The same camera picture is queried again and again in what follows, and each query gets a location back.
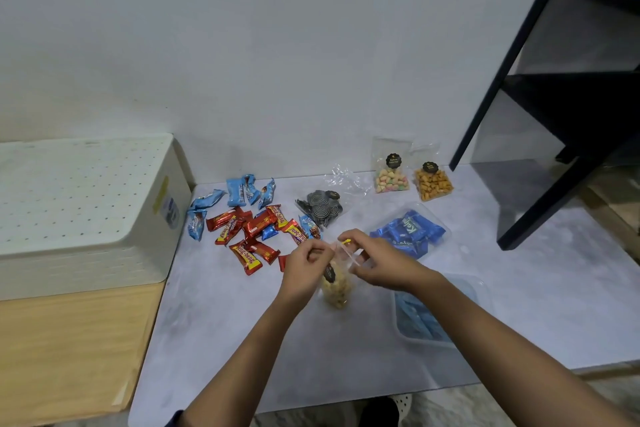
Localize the person's black trousers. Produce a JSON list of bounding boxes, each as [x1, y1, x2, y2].
[[359, 396, 401, 427]]

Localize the white perforated box lid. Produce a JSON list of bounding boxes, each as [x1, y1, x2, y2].
[[0, 133, 175, 258]]

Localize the pile of red candy bars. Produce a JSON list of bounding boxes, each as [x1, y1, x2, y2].
[[205, 203, 309, 276]]

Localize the black side table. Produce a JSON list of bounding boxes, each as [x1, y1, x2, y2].
[[449, 0, 640, 252]]

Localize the person's left hand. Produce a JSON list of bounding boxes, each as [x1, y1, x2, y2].
[[277, 240, 337, 308]]

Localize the group of light blue packets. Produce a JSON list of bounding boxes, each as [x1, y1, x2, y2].
[[186, 173, 322, 242]]

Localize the person's white right clog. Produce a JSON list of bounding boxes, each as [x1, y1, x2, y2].
[[389, 393, 415, 427]]

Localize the grey marble-look board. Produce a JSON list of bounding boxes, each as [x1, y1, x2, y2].
[[128, 161, 640, 427]]

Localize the bag of black-white cookies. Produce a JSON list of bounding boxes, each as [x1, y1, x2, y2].
[[295, 163, 371, 230]]

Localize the bag of beige nuts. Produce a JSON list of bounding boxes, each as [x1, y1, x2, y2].
[[319, 241, 366, 311]]

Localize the person's right hand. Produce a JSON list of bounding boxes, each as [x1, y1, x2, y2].
[[337, 229, 441, 294]]

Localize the clear plastic tub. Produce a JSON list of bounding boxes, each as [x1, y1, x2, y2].
[[367, 201, 452, 262], [389, 274, 493, 350]]

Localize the person's left forearm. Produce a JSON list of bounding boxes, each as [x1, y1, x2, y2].
[[177, 291, 306, 427]]

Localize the wooden folding table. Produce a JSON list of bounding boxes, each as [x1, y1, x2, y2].
[[0, 161, 640, 427]]

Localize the bag of pastel candies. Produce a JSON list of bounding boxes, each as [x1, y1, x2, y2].
[[371, 136, 413, 195]]

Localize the white storage box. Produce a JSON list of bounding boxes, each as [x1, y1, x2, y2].
[[0, 141, 193, 302]]

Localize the bag of orange crackers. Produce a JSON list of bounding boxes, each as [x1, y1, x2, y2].
[[409, 143, 455, 202]]

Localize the person's right forearm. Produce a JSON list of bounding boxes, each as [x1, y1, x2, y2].
[[415, 271, 640, 427]]

